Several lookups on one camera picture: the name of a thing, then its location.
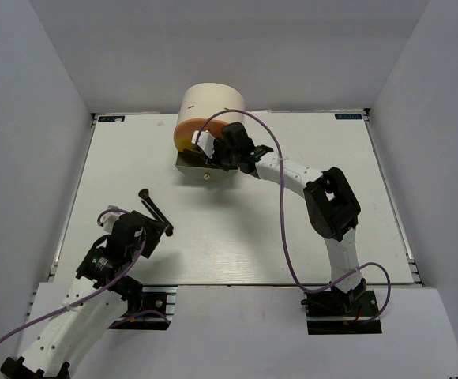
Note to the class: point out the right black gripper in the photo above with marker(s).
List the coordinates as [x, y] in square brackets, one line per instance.
[218, 144]

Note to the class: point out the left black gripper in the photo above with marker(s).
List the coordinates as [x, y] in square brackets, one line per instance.
[153, 230]

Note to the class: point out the orange top drawer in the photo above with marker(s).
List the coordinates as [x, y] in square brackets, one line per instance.
[186, 128]

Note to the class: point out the yellow drawer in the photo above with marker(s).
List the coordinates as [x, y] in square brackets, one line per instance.
[183, 142]

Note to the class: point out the cream round drawer organizer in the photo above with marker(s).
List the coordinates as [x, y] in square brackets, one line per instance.
[202, 101]

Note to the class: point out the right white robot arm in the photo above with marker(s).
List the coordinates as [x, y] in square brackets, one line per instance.
[332, 207]

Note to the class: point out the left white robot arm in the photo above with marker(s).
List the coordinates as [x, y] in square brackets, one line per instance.
[101, 292]

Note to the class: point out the blue label sticker right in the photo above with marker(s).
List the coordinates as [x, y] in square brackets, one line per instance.
[348, 116]

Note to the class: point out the blue label sticker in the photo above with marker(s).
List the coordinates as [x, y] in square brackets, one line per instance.
[348, 116]
[112, 118]

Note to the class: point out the blue label sticker left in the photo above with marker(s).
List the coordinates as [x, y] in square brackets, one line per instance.
[112, 118]

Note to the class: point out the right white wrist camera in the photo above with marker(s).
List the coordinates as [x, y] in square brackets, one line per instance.
[204, 142]

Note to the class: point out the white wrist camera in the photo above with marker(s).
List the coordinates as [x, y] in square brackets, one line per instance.
[204, 142]
[107, 218]

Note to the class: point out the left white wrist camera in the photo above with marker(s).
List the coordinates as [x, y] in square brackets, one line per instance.
[107, 218]

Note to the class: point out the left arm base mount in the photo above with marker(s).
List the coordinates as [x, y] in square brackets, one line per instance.
[153, 310]

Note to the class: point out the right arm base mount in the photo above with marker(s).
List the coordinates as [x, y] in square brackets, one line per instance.
[325, 317]

